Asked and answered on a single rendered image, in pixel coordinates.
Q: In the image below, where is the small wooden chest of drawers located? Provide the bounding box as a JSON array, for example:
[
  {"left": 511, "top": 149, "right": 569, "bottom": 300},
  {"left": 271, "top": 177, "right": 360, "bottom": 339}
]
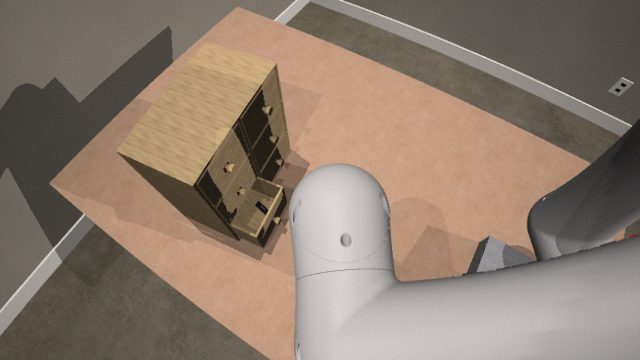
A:
[{"left": 116, "top": 42, "right": 291, "bottom": 241}]

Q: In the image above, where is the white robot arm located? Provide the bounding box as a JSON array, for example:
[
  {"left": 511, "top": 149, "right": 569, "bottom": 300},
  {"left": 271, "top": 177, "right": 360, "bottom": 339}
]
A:
[{"left": 289, "top": 118, "right": 640, "bottom": 360}]

